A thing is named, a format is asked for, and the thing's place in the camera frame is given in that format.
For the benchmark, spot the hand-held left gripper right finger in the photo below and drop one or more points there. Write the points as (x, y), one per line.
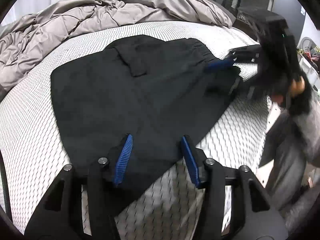
(191, 160)

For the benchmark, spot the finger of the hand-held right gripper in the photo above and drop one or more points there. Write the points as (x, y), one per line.
(232, 85)
(220, 65)

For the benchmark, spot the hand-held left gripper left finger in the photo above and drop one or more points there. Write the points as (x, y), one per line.
(122, 160)

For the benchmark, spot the black pants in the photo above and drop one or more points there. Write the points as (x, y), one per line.
(125, 92)

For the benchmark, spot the person's right forearm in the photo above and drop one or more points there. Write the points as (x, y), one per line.
(312, 135)

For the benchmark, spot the person's right hand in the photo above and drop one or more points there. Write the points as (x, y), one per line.
(298, 86)

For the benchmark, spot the cluttered storage rack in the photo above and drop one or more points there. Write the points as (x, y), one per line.
(310, 65)

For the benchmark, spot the dark grey panel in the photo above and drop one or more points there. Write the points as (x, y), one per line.
(290, 12)

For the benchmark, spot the person's grey trousers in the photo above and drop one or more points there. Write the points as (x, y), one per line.
(287, 160)

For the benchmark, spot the bed with honeycomb patterned sheet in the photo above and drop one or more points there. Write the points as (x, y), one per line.
(30, 130)

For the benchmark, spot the grey quilted duvet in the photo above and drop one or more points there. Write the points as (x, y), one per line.
(75, 22)

